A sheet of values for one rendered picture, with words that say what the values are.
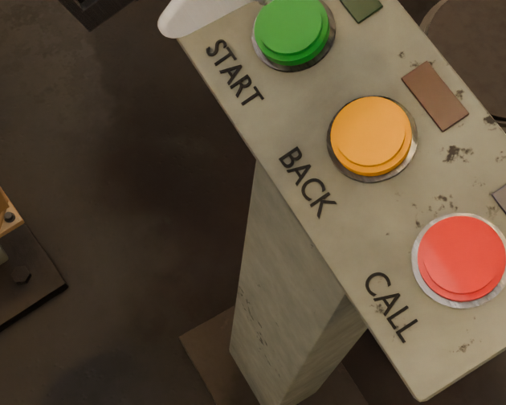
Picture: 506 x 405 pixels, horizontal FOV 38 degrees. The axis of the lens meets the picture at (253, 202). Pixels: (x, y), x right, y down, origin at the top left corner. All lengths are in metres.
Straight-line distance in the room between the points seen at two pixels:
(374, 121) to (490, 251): 0.08
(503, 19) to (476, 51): 0.04
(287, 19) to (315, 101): 0.05
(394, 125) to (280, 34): 0.08
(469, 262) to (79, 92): 0.83
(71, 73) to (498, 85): 0.74
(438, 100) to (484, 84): 0.14
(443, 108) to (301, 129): 0.07
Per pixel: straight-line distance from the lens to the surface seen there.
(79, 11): 0.25
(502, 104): 0.52
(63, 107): 1.10
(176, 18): 0.31
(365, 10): 0.41
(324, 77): 0.40
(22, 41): 1.18
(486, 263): 0.36
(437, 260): 0.36
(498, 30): 0.55
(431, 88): 0.39
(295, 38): 0.40
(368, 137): 0.37
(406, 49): 0.40
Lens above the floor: 0.93
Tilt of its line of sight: 66 degrees down
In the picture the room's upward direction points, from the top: 9 degrees clockwise
